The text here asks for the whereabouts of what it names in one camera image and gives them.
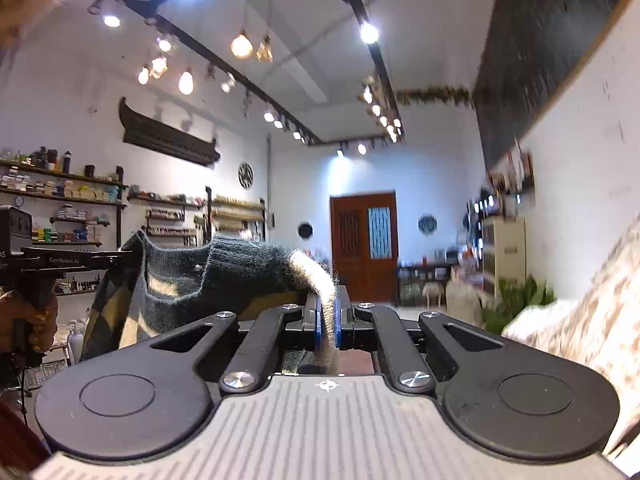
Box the hanging wall pictures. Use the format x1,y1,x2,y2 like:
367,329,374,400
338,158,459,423
487,149,536,196

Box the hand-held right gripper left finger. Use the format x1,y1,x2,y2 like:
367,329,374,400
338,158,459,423
117,290,323,393

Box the wire basket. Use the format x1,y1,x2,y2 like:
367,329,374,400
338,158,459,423
22,359,68,392

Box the blue white checkered blanket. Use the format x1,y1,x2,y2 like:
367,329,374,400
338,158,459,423
80,230,343,376

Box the dark wall blackboard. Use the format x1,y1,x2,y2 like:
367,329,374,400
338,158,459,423
472,0,640,172

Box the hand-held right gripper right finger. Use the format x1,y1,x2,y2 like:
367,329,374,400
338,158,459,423
336,287,531,393

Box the group of ceiling lamps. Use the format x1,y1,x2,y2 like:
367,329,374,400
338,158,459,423
55,0,407,158

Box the green wall garland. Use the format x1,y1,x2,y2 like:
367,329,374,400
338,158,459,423
397,86,474,109

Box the red wooden double door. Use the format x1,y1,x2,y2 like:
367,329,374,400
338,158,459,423
330,191,400,307

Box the wooden wall shelf with goods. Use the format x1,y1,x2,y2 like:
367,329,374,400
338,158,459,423
127,185,207,248
206,187,267,242

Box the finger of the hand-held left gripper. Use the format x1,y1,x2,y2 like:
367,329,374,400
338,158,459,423
97,248,146,272

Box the boat-shaped wooden wall ornament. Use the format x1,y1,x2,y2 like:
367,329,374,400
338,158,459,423
118,97,222,167

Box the person's left hand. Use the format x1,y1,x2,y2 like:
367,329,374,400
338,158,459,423
0,289,59,356

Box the beige floral patterned pillow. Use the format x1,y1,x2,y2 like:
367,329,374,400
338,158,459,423
502,217,640,458

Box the wall shelving with small boxes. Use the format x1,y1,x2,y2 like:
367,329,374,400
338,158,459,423
0,146,127,297

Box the green potted plant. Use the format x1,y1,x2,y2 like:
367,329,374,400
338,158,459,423
482,275,557,335

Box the black ceiling light track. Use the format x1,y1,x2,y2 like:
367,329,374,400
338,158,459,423
89,0,323,145
330,0,405,142

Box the black cable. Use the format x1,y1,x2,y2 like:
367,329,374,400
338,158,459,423
19,366,30,428

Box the white bottle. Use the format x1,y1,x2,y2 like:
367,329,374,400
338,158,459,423
69,321,87,363

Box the cream cabinet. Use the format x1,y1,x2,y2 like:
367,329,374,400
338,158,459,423
480,216,527,302

